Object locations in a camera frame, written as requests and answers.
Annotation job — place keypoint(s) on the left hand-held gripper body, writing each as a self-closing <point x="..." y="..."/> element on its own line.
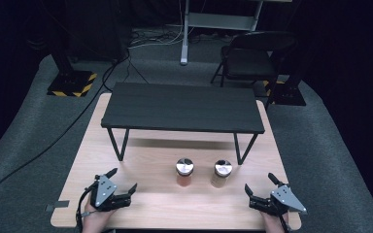
<point x="105" y="192"/>

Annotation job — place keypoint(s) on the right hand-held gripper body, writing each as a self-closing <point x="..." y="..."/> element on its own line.
<point x="286" y="199"/>

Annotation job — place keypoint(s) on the brown spice jar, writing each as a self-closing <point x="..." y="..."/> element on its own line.
<point x="222" y="168"/>

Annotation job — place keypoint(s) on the red spice jar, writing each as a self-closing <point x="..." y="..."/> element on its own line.
<point x="184" y="166"/>

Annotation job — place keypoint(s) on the person's right hand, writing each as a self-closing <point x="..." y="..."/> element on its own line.
<point x="273" y="224"/>

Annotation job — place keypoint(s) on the person's left hand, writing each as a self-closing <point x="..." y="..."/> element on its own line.
<point x="95" y="221"/>

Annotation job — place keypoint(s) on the grey tape strip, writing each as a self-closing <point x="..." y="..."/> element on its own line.
<point x="60" y="204"/>

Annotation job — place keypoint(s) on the black stand with striped base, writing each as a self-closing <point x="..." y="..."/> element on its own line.
<point x="71" y="82"/>
<point x="288" y="93"/>

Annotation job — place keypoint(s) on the black folding chair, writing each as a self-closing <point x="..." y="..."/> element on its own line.
<point x="249" y="61"/>

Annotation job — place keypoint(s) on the dark cabinet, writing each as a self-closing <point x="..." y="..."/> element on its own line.
<point x="97" y="29"/>

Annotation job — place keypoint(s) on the white metal desk frame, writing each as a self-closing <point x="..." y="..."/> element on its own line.
<point x="220" y="22"/>

